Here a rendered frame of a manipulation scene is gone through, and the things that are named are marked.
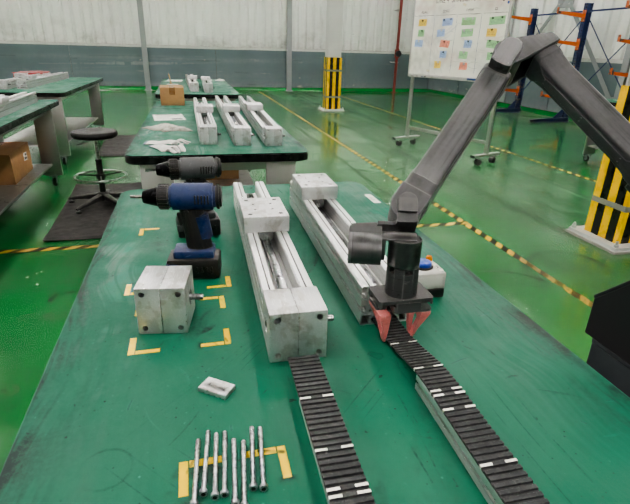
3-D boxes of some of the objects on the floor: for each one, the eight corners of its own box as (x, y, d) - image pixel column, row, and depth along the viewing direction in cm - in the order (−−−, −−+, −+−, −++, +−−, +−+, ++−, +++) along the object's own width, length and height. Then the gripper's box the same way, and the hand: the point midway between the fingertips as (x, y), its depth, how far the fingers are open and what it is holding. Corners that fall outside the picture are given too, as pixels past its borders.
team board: (390, 145, 701) (403, -6, 625) (415, 142, 727) (431, -3, 651) (474, 166, 586) (503, -16, 510) (500, 162, 612) (531, -12, 536)
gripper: (382, 273, 81) (376, 352, 87) (438, 269, 83) (429, 345, 89) (369, 258, 87) (364, 332, 93) (421, 254, 89) (413, 326, 95)
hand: (396, 335), depth 91 cm, fingers closed on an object, 5 cm apart
